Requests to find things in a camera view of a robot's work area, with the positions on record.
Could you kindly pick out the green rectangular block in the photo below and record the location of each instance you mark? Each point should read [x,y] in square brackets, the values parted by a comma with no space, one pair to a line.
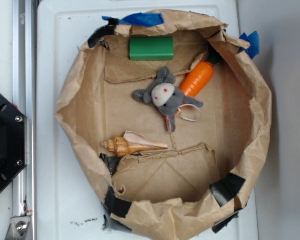
[151,48]

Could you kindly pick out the aluminium frame rail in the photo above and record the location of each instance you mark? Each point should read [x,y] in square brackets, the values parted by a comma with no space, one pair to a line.
[24,96]

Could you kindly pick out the white elastic loop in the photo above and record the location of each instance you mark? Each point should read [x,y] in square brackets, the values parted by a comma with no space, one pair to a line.
[190,112]

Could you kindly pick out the tan spiral sea shell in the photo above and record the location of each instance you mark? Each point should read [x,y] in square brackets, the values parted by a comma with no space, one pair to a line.
[131,143]

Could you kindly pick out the blue tape strip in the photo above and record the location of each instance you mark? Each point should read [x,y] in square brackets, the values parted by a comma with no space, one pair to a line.
[138,19]
[254,41]

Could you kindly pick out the white plastic tray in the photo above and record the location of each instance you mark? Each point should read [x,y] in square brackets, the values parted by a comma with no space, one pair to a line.
[66,206]

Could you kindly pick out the black tape lower left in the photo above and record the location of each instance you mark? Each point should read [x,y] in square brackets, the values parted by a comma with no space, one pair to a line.
[115,205]

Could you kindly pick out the black tape lower right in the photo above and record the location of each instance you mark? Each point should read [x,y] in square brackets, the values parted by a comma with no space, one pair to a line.
[227,188]

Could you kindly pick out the black tape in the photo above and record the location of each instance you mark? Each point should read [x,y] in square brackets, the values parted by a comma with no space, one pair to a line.
[227,188]
[106,30]
[115,205]

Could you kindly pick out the blue tape top strip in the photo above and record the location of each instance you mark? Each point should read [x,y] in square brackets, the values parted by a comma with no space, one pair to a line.
[138,19]

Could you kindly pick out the brown paper bag tray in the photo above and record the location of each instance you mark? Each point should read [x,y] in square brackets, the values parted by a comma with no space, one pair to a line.
[170,188]

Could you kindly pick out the black tape upper left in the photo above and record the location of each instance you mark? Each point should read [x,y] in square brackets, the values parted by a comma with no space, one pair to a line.
[106,30]

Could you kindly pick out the orange plastic carrot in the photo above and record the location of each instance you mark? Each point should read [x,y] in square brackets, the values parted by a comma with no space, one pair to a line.
[200,76]

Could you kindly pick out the grey plush mouse toy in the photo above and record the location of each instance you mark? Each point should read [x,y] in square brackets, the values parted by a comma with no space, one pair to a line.
[164,95]

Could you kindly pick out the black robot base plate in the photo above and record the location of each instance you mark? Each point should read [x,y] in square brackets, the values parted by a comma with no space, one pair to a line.
[12,142]

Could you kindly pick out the metal corner bracket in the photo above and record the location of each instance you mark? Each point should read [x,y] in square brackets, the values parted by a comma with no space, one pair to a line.
[18,228]

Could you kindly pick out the blue tape right strip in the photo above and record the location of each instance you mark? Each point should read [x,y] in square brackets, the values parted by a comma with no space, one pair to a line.
[254,41]

